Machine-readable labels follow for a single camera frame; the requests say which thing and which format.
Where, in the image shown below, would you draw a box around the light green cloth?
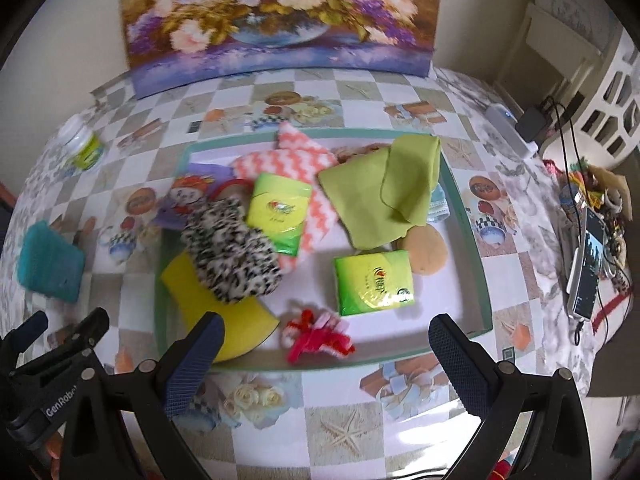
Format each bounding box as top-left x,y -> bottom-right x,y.
317,134 -> 444,252

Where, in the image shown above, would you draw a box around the red tape roll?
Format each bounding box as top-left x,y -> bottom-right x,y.
207,178 -> 252,202

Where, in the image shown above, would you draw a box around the floral canvas painting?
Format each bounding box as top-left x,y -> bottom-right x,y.
120,0 -> 446,101

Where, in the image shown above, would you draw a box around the white power strip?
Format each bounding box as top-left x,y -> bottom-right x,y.
484,103 -> 539,159

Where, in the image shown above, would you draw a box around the pile of small clutter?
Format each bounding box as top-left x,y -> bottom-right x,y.
556,156 -> 632,223

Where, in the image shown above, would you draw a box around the round tan sponge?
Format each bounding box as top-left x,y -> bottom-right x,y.
402,223 -> 450,276

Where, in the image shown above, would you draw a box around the white lattice basket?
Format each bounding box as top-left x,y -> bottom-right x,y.
542,25 -> 640,167

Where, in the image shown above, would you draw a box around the person's left hand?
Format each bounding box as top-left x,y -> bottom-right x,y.
46,442 -> 64,480

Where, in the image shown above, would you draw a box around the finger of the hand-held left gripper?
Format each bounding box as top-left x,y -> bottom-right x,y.
0,311 -> 50,362
50,307 -> 111,362

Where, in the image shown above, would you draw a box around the checkered printed tablecloth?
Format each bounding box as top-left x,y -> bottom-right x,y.
0,65 -> 636,480

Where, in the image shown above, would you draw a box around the pink white zigzag cloth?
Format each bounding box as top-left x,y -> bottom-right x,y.
229,121 -> 342,275

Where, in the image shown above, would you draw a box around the yellow sponge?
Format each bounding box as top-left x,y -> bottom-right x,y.
160,251 -> 282,364

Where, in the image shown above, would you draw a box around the black power adapter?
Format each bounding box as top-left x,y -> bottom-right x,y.
515,104 -> 554,143

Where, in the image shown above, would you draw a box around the purple wet wipes pack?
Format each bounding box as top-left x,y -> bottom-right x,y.
152,162 -> 252,232

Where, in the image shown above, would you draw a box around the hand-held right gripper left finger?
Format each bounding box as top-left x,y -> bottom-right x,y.
60,311 -> 226,480

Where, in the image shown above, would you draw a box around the white pill bottle green label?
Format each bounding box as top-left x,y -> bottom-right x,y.
56,112 -> 107,172

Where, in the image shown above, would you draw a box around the leopard print scrunchie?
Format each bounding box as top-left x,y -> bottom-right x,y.
180,197 -> 284,306

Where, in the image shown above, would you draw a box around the black cable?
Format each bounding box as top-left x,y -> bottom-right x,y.
530,95 -> 621,346

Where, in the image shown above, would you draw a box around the green tissue packet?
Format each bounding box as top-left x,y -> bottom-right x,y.
245,173 -> 314,257
333,251 -> 417,318

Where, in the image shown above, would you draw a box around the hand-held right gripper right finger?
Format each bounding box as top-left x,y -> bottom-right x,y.
429,313 -> 593,480

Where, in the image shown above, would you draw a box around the pink floral fabric scrunchie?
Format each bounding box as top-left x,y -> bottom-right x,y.
334,143 -> 392,164

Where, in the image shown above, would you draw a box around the teal-rimmed white box lid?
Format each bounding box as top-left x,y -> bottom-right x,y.
153,127 -> 494,374

